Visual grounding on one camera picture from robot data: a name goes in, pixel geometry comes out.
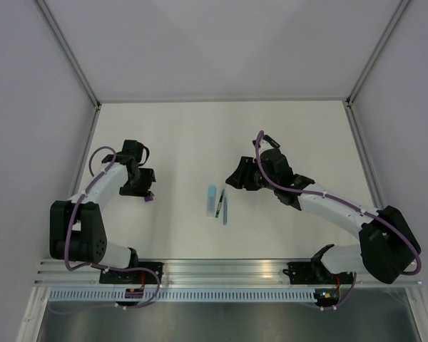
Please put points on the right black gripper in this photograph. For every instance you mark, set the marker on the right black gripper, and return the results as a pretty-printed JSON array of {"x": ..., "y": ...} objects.
[{"x": 239, "y": 179}]

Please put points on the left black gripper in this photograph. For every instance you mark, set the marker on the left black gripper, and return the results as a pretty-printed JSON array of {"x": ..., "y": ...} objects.
[{"x": 148, "y": 179}]

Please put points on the light blue highlighter cap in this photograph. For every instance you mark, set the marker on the light blue highlighter cap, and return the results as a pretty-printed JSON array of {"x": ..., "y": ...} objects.
[{"x": 212, "y": 191}]

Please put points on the blue pen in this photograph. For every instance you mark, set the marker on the blue pen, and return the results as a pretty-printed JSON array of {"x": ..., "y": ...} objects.
[{"x": 225, "y": 215}]

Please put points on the light blue highlighter body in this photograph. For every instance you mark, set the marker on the light blue highlighter body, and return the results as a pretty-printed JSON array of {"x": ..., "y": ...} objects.
[{"x": 211, "y": 206}]

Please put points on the green pen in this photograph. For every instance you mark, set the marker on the green pen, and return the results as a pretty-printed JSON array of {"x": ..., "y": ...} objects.
[{"x": 220, "y": 203}]

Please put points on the purple black highlighter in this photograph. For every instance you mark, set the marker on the purple black highlighter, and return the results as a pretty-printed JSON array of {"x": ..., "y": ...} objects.
[{"x": 271, "y": 141}]

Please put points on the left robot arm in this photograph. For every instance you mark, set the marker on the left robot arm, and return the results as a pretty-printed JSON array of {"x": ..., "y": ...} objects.
[{"x": 77, "y": 235}]

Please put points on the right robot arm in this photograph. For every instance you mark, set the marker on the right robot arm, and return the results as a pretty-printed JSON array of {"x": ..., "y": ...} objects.
[{"x": 386, "y": 247}]

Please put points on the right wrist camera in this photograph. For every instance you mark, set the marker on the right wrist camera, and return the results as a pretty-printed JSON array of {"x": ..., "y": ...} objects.
[{"x": 260, "y": 144}]

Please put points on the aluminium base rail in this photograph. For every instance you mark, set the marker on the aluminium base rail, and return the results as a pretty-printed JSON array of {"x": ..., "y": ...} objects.
[{"x": 225, "y": 272}]

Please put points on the right aluminium frame post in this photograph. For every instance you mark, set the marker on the right aluminium frame post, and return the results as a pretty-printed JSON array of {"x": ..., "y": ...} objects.
[{"x": 391, "y": 26}]

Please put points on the aluminium frame post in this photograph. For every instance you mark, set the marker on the aluminium frame post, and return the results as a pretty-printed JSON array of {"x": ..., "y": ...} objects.
[
  {"x": 64, "y": 46},
  {"x": 391, "y": 26}
]

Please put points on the slotted cable duct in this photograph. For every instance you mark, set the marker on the slotted cable duct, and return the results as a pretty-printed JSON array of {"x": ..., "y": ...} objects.
[{"x": 195, "y": 295}]

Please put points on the left aluminium frame post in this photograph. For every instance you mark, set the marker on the left aluminium frame post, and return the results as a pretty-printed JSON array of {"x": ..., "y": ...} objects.
[{"x": 64, "y": 46}]

